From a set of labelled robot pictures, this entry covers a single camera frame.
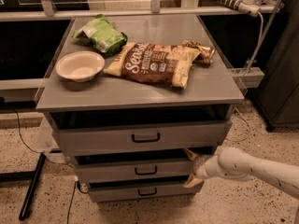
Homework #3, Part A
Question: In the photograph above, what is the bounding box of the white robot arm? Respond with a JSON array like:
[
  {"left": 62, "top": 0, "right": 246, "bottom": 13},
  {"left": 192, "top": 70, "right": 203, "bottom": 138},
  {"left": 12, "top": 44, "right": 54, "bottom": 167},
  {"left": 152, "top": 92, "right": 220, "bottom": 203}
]
[{"left": 183, "top": 147, "right": 299, "bottom": 199}]

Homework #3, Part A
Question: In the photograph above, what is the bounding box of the grey top drawer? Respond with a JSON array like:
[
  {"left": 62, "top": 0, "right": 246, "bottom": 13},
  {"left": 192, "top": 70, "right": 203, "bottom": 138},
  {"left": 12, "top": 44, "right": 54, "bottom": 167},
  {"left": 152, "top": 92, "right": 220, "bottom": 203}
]
[{"left": 52, "top": 119, "right": 232, "bottom": 156}]

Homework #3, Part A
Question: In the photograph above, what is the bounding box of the grey drawer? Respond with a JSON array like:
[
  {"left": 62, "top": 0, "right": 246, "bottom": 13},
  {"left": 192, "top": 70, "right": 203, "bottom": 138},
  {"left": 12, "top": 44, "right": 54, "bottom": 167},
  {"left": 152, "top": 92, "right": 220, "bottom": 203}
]
[
  {"left": 52, "top": 119, "right": 232, "bottom": 156},
  {"left": 75, "top": 152, "right": 194, "bottom": 183},
  {"left": 89, "top": 176, "right": 203, "bottom": 203}
]

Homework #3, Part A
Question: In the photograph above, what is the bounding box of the green chip bag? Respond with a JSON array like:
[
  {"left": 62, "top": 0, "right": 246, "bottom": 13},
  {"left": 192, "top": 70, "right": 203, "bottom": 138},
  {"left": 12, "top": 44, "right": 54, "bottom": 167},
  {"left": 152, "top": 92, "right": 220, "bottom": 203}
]
[{"left": 72, "top": 14, "right": 128, "bottom": 56}]

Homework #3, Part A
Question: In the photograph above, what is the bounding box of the white bowl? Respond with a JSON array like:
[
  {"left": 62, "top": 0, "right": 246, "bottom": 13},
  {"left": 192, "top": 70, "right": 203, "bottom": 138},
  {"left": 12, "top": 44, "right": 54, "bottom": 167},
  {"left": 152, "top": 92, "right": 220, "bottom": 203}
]
[{"left": 55, "top": 51, "right": 105, "bottom": 82}]

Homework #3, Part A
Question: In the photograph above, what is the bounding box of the grey drawer cabinet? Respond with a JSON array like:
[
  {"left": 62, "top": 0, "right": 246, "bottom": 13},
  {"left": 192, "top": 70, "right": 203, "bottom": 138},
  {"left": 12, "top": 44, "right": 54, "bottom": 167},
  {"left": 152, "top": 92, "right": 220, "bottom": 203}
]
[{"left": 35, "top": 13, "right": 246, "bottom": 161}]

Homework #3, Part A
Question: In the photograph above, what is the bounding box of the black floor cable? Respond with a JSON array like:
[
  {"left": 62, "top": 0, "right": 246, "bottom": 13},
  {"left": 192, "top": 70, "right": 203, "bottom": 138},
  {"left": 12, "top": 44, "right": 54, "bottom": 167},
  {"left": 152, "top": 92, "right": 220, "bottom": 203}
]
[{"left": 10, "top": 107, "right": 76, "bottom": 224}]

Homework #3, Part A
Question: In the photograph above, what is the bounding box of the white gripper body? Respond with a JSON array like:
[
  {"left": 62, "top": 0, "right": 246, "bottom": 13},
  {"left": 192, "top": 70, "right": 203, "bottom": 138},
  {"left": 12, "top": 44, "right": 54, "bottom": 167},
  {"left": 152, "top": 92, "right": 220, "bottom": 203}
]
[{"left": 193, "top": 155, "right": 221, "bottom": 180}]

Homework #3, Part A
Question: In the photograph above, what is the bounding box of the grey bottom drawer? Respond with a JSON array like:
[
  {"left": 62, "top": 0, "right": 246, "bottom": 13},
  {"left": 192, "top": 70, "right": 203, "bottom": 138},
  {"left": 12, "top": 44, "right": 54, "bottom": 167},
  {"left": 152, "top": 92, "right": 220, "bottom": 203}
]
[{"left": 89, "top": 176, "right": 203, "bottom": 203}]

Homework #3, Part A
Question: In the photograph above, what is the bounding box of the small gold snack bag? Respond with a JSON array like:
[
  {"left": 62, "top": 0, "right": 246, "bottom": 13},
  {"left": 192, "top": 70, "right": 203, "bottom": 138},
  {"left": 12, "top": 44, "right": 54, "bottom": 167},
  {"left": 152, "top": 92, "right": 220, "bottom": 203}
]
[{"left": 182, "top": 39, "right": 215, "bottom": 64}]

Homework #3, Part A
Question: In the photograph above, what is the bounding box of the brown Sea Salt chip bag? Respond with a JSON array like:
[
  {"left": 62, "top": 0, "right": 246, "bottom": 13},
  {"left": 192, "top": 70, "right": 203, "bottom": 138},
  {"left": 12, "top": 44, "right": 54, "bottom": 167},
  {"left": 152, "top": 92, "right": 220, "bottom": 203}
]
[{"left": 104, "top": 42, "right": 200, "bottom": 89}]

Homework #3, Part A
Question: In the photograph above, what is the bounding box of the dark grey side cabinet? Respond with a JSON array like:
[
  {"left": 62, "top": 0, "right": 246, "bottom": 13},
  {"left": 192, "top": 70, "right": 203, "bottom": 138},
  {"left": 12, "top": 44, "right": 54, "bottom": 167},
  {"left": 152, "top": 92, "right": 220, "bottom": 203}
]
[{"left": 252, "top": 0, "right": 299, "bottom": 132}]

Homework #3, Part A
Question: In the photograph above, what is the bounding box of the white power strip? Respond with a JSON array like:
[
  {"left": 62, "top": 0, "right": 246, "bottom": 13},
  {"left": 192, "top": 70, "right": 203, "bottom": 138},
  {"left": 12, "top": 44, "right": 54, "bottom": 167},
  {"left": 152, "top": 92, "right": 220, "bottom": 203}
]
[{"left": 215, "top": 0, "right": 260, "bottom": 17}]

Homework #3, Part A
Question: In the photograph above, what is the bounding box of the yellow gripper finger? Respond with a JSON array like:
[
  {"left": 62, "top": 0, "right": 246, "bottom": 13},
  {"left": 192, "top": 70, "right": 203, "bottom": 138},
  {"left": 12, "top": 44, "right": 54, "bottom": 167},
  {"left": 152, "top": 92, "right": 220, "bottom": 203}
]
[
  {"left": 183, "top": 175, "right": 203, "bottom": 188},
  {"left": 183, "top": 148, "right": 199, "bottom": 161}
]

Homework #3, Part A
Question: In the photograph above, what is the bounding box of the black floor stand leg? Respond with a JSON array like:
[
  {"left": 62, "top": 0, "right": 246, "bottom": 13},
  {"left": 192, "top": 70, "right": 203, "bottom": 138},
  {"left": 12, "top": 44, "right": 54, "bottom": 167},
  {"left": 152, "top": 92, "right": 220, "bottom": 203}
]
[{"left": 0, "top": 153, "right": 46, "bottom": 221}]

